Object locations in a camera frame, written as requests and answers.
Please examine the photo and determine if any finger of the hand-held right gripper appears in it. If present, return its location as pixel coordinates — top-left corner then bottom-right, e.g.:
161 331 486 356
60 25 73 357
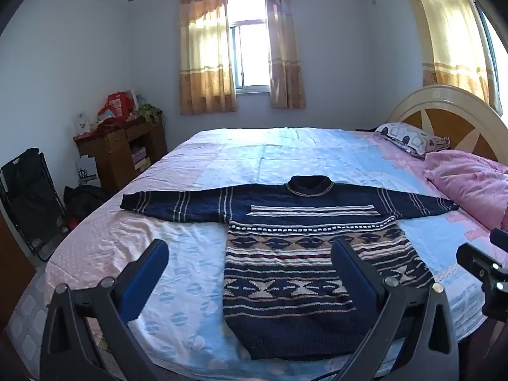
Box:
456 242 507 282
489 228 508 253

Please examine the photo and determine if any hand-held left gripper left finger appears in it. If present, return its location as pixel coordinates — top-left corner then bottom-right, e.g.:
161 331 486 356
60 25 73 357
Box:
40 239 187 381

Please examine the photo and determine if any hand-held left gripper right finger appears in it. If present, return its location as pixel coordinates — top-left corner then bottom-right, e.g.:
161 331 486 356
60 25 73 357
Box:
331 239 461 381

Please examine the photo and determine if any navy patterned knit sweater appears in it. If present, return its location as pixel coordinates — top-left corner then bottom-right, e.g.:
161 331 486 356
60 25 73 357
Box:
120 175 460 361

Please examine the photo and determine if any pink quilt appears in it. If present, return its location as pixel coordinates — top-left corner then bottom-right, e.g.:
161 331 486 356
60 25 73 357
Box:
424 150 508 231

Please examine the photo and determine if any black bag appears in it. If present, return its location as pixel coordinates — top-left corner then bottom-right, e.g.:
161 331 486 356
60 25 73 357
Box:
63 184 114 223

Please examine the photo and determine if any white paper bag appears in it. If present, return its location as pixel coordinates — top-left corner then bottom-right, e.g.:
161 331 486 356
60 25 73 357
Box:
76 156 101 187

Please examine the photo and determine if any bed with pastel dotted sheet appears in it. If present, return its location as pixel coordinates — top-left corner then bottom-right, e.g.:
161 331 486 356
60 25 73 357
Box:
43 127 498 370

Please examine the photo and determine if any brown wooden desk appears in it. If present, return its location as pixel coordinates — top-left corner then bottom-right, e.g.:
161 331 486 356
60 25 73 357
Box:
72 114 168 191

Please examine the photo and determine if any black folding chair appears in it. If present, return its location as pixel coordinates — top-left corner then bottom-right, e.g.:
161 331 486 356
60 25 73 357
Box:
0 148 69 263

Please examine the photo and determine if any white patterned pillow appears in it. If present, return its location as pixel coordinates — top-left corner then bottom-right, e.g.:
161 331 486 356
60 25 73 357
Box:
375 122 451 157

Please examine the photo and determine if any cream and wood bed headboard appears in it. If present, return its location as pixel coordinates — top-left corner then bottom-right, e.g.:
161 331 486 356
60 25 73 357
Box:
387 84 508 163

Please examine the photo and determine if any green cloth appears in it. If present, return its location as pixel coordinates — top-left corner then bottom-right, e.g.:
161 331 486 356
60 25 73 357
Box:
137 103 163 128

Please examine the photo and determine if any red gift bag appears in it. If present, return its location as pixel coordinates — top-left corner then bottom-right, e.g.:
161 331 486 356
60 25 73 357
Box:
97 90 137 125

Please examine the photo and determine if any yellow curtain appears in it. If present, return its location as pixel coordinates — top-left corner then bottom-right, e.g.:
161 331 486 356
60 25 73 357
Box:
401 0 501 114

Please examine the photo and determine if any window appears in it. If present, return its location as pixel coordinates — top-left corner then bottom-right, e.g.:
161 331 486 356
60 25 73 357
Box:
227 0 272 93

